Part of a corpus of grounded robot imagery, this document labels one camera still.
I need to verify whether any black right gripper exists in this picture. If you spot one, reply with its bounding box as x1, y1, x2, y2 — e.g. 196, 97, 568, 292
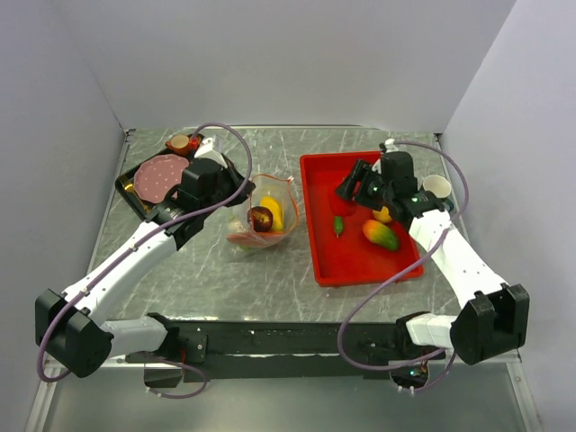
333, 159, 393, 212

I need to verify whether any green toy chili pepper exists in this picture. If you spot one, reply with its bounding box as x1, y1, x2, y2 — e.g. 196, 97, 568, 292
333, 216, 345, 238

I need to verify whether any small orange toy fruit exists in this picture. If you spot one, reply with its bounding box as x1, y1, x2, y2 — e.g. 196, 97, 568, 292
373, 206, 393, 224

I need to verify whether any toy cauliflower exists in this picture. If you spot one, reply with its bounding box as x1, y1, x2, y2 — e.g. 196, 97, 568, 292
228, 216, 246, 233

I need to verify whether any orange green toy mango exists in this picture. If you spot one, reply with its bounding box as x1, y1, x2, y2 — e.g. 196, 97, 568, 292
362, 220, 400, 251

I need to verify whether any dark purple toy onion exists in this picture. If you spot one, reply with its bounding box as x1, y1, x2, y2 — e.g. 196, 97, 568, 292
247, 206, 273, 232

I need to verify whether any yellow toy mango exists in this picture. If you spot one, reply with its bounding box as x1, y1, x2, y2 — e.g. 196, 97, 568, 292
259, 195, 284, 232

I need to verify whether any toy watermelon slice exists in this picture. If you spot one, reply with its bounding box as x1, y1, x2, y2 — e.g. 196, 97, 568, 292
226, 232, 285, 248

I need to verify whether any clear zip top bag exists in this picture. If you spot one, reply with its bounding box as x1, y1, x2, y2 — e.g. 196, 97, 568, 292
226, 174, 300, 249

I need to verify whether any red toy bell pepper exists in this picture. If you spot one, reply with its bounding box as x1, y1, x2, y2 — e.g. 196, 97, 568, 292
331, 197, 356, 218

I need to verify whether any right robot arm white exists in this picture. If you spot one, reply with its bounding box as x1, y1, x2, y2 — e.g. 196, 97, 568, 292
336, 151, 530, 365

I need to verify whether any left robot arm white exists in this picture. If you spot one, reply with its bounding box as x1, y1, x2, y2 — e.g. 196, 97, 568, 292
35, 158, 255, 378

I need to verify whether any brown ceramic cup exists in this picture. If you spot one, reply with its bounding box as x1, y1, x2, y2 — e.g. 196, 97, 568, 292
166, 134, 191, 154

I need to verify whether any pink dotted plate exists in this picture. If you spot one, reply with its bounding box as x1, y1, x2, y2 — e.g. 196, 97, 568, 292
133, 154, 189, 204

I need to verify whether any red plastic bin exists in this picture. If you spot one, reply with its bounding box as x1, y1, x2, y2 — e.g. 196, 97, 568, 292
300, 151, 419, 287

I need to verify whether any dark green mug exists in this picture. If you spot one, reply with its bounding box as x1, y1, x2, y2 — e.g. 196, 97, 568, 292
422, 175, 455, 212

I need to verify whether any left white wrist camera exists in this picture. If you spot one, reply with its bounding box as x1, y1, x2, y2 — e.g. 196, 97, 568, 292
193, 136, 228, 167

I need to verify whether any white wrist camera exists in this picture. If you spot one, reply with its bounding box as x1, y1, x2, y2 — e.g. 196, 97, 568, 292
379, 139, 399, 155
193, 136, 228, 167

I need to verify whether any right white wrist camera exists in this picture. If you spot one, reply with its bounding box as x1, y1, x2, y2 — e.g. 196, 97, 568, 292
379, 139, 399, 155

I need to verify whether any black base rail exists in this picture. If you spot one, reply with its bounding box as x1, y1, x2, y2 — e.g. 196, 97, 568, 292
121, 314, 455, 383

